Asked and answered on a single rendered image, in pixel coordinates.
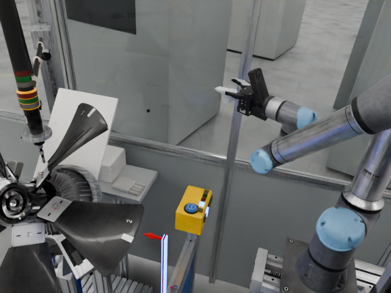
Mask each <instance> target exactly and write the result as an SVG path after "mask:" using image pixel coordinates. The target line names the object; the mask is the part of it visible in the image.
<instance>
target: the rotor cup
mask: <svg viewBox="0 0 391 293"><path fill-rule="evenodd" d="M36 182H37V180H34V181H32V182H30V183H10V184H7V185H5V186H4V187H2V188H1V190H0V220H1V221H2V222H4V223H6V224H22V223H36V222H43V221H44V220H40V219H37V213H38V212H39V211H40V210H41V209H42V208H43V207H44V206H45V205H46V204H47V203H48V202H49V201H50V200H51V199H52V198H53V197H55V196H59V197H61V193H60V191H59V189H58V188H57V186H56V185H55V184H54V183H52V182H50V181H48V180H47V181H46V182H45V184H44V185H43V187H42V189H41V190H40V186H38V187H37V188H36ZM25 184H31V185H33V186H26V185H25ZM13 199H14V200H16V202H17V204H16V206H15V207H11V205H10V202H11V200H13ZM36 206H40V208H39V209H33V207H36ZM44 222H45V224H47V223H49V222H48V221H44Z"/></svg>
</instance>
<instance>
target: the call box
mask: <svg viewBox="0 0 391 293"><path fill-rule="evenodd" d="M204 190H205V189H203V188H198V187H193V186H190V185H188V187H187V189H186V192H185V193H184V195H183V198H182V200H181V202H180V204H179V206H178V208H177V210H176V219H175V229H177V230H182V231H185V232H188V233H193V234H197V235H201V232H202V229H203V226H204V224H205V223H203V220H204V215H205V213H206V209H207V207H208V204H209V200H210V199H211V195H212V191H211V190H209V193H208V196H207V198H206V201H205V204H204V206H199V203H200V202H201V198H202V195H203V194H204ZM189 203H194V204H196V205H197V210H196V211H195V212H188V211H187V210H186V205H187V204H189ZM198 208H203V209H204V210H203V212H202V213H200V212H198Z"/></svg>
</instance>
